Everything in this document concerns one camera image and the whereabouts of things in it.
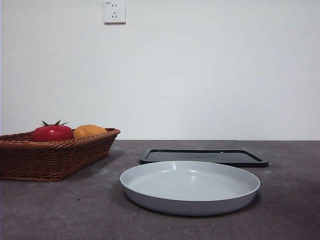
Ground red tomato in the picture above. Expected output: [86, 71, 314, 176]
[31, 119, 75, 143]

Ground white wall socket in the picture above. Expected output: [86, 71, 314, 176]
[104, 0, 127, 25]

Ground brown wicker basket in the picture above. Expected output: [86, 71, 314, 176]
[0, 127, 121, 182]

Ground black rectangular tray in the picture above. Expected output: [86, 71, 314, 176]
[139, 148, 270, 168]

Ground grey round plate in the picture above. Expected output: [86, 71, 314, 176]
[119, 160, 261, 217]

